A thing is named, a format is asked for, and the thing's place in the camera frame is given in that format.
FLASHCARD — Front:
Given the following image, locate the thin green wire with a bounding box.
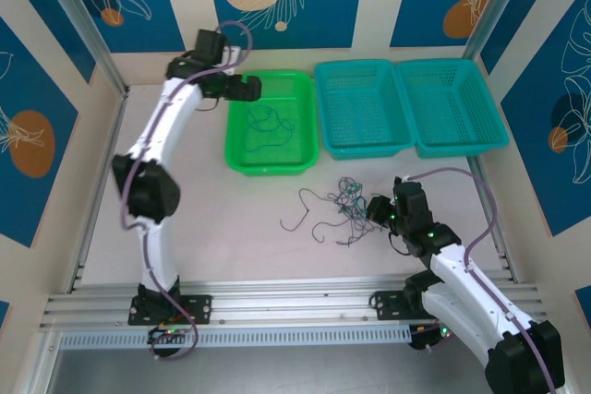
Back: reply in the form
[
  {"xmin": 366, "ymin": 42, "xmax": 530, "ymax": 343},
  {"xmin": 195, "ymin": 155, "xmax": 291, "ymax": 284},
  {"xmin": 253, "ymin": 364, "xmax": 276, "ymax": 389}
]
[{"xmin": 335, "ymin": 180, "xmax": 371, "ymax": 225}]

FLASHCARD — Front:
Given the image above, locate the green plastic basket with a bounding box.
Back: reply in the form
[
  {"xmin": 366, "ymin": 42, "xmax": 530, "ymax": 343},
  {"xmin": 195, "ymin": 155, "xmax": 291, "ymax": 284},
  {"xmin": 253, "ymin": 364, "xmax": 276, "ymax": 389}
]
[{"xmin": 223, "ymin": 69, "xmax": 320, "ymax": 177}]

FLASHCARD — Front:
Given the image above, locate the teal plastic basket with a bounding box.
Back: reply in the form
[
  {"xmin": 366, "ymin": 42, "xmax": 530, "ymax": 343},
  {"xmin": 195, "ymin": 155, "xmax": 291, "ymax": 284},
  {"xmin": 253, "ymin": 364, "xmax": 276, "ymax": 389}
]
[
  {"xmin": 313, "ymin": 59, "xmax": 415, "ymax": 162},
  {"xmin": 395, "ymin": 58, "xmax": 511, "ymax": 161}
]

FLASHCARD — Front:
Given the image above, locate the small black controller board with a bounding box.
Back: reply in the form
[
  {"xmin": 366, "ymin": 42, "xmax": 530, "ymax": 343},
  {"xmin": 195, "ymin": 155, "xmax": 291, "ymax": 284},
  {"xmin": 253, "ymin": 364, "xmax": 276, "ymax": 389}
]
[
  {"xmin": 409, "ymin": 322, "xmax": 456, "ymax": 352},
  {"xmin": 147, "ymin": 325, "xmax": 191, "ymax": 345}
]

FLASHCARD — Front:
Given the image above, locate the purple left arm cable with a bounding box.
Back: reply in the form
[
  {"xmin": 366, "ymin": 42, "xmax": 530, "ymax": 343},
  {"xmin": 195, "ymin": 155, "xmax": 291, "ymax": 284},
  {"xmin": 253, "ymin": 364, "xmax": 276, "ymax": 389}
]
[{"xmin": 120, "ymin": 19, "xmax": 255, "ymax": 362}]

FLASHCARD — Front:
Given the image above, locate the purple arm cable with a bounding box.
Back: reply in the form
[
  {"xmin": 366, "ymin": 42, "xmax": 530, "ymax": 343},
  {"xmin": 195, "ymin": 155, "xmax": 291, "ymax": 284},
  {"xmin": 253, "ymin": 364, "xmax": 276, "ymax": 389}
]
[
  {"xmin": 120, "ymin": 19, "xmax": 255, "ymax": 362},
  {"xmin": 404, "ymin": 167, "xmax": 558, "ymax": 394}
]

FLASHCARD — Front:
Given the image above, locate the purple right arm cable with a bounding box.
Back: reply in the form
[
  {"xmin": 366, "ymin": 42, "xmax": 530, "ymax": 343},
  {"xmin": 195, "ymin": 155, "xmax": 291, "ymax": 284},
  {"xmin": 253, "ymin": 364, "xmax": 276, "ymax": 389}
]
[{"xmin": 404, "ymin": 167, "xmax": 558, "ymax": 394}]

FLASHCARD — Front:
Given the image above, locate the aluminium table side rail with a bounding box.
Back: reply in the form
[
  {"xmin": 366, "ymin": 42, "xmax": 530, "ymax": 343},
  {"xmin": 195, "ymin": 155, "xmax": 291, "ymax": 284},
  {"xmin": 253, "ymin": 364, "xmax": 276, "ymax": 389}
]
[
  {"xmin": 68, "ymin": 88, "xmax": 132, "ymax": 294},
  {"xmin": 465, "ymin": 153, "xmax": 525, "ymax": 285}
]

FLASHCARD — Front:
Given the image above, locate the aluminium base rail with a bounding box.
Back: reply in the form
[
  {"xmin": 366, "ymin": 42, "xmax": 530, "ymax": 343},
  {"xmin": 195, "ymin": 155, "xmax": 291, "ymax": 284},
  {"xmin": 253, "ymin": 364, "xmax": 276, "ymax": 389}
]
[{"xmin": 39, "ymin": 279, "xmax": 541, "ymax": 328}]

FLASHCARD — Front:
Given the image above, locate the aluminium frame post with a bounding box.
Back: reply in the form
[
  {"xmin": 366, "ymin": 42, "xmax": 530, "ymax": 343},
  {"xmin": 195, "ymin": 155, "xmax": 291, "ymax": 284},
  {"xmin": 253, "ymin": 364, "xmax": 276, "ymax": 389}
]
[
  {"xmin": 34, "ymin": 0, "xmax": 131, "ymax": 97},
  {"xmin": 464, "ymin": 0, "xmax": 542, "ymax": 63}
]

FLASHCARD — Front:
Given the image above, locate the grey slotted cable duct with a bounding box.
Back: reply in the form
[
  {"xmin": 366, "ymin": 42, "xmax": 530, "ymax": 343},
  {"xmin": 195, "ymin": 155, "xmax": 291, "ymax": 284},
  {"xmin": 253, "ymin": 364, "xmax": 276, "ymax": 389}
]
[{"xmin": 59, "ymin": 323, "xmax": 413, "ymax": 350}]

